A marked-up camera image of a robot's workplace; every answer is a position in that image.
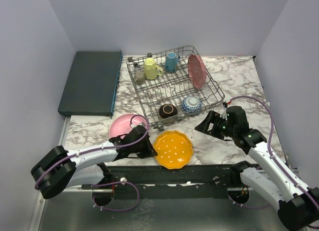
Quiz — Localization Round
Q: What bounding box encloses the grey wire dish rack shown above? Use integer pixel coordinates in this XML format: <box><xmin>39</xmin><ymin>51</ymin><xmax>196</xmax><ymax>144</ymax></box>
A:
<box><xmin>127</xmin><ymin>45</ymin><xmax>225</xmax><ymax>131</ymax></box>

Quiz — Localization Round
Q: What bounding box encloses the red patterned bowl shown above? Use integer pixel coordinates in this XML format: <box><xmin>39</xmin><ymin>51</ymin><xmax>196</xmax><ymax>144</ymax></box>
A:
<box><xmin>181</xmin><ymin>96</ymin><xmax>202</xmax><ymax>116</ymax></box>

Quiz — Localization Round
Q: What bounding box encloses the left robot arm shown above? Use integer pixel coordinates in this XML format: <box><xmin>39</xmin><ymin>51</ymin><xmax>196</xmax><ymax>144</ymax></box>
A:
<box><xmin>30</xmin><ymin>125</ymin><xmax>158</xmax><ymax>199</ymax></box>

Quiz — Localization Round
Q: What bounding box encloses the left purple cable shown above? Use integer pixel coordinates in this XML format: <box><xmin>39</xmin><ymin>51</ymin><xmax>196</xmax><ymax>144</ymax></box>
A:
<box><xmin>34</xmin><ymin>114</ymin><xmax>150</xmax><ymax>191</ymax></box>

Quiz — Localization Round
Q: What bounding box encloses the purple cable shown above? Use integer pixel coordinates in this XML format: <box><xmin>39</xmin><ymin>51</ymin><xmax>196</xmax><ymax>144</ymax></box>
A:
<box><xmin>224</xmin><ymin>95</ymin><xmax>319</xmax><ymax>209</ymax></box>
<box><xmin>34</xmin><ymin>114</ymin><xmax>150</xmax><ymax>191</ymax></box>

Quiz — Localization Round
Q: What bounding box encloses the aluminium rail frame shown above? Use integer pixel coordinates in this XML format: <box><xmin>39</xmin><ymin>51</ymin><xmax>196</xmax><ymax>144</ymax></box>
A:
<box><xmin>29</xmin><ymin>116</ymin><xmax>73</xmax><ymax>231</ymax></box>

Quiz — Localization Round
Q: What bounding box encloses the pink polka dot plate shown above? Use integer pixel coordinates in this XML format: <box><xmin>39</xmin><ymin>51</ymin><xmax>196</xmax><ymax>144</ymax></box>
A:
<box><xmin>187</xmin><ymin>54</ymin><xmax>206</xmax><ymax>90</ymax></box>

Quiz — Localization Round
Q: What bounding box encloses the dark grey network switch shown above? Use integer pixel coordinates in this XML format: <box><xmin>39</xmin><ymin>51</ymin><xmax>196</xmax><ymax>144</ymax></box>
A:
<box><xmin>58</xmin><ymin>50</ymin><xmax>123</xmax><ymax>117</ymax></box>

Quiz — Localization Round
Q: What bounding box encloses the brown beige bowl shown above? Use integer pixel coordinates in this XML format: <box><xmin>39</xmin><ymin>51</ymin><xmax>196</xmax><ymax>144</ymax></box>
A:
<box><xmin>158</xmin><ymin>104</ymin><xmax>178</xmax><ymax>120</ymax></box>

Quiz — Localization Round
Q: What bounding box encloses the blue floral mug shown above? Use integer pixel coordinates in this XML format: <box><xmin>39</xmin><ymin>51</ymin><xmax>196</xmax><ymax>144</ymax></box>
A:
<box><xmin>165</xmin><ymin>52</ymin><xmax>180</xmax><ymax>73</ymax></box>

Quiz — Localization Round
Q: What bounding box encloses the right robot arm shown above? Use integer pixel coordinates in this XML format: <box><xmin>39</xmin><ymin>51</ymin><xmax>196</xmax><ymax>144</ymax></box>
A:
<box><xmin>195</xmin><ymin>106</ymin><xmax>319</xmax><ymax>231</ymax></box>

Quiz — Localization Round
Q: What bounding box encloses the small grey cup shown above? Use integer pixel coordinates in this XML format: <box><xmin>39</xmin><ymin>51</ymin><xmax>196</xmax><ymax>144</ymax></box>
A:
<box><xmin>134</xmin><ymin>71</ymin><xmax>146</xmax><ymax>85</ymax></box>

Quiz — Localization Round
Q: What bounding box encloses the yellow-green faceted mug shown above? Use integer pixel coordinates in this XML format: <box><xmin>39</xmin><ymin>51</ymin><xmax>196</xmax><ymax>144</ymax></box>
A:
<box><xmin>143</xmin><ymin>57</ymin><xmax>164</xmax><ymax>80</ymax></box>

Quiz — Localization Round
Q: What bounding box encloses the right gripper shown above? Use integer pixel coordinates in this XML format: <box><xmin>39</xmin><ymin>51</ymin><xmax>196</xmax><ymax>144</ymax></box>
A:
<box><xmin>195</xmin><ymin>110</ymin><xmax>237</xmax><ymax>140</ymax></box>

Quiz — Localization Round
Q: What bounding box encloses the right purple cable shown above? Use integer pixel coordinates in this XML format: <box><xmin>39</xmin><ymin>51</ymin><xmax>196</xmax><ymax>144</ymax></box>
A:
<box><xmin>224</xmin><ymin>95</ymin><xmax>319</xmax><ymax>209</ymax></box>

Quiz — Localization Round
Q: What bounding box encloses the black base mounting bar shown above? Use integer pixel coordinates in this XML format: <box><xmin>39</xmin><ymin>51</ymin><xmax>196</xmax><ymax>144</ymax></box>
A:
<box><xmin>82</xmin><ymin>165</ymin><xmax>244</xmax><ymax>200</ymax></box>

